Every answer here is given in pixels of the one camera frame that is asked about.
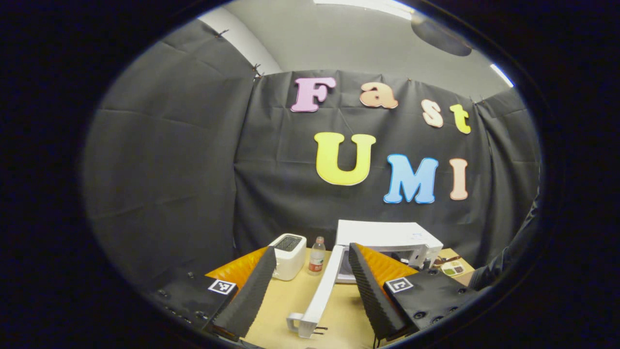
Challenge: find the black backdrop cloth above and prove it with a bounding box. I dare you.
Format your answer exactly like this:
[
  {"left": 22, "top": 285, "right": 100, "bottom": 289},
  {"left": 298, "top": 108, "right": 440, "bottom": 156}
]
[{"left": 82, "top": 19, "right": 541, "bottom": 291}]

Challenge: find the small ceiling light panel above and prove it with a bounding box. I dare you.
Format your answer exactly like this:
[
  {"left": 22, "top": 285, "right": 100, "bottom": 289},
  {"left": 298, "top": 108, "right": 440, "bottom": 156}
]
[{"left": 489, "top": 63, "right": 514, "bottom": 88}]

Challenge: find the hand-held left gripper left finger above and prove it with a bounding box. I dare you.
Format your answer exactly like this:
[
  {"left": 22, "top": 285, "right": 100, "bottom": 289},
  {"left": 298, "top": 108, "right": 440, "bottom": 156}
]
[{"left": 150, "top": 246, "right": 278, "bottom": 340}]

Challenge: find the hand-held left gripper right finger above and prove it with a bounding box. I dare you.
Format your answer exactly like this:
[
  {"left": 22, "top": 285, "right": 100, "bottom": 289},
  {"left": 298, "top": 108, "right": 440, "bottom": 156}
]
[{"left": 348, "top": 242, "right": 480, "bottom": 342}]

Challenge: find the white microwave oven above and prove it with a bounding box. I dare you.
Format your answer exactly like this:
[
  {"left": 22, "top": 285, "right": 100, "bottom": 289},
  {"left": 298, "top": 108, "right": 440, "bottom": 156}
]
[{"left": 286, "top": 220, "right": 444, "bottom": 339}]

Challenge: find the red label water bottle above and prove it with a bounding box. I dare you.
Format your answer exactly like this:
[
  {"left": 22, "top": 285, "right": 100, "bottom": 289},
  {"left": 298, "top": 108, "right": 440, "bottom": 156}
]
[{"left": 309, "top": 236, "right": 326, "bottom": 276}]

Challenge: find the white toaster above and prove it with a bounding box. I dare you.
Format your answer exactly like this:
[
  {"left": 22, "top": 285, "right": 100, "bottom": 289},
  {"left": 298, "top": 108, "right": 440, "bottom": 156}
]
[{"left": 269, "top": 234, "right": 307, "bottom": 282}]

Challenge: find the long ceiling light panel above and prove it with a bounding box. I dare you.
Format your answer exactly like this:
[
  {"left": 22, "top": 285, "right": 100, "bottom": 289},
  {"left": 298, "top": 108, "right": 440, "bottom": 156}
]
[{"left": 314, "top": 0, "right": 415, "bottom": 20}]

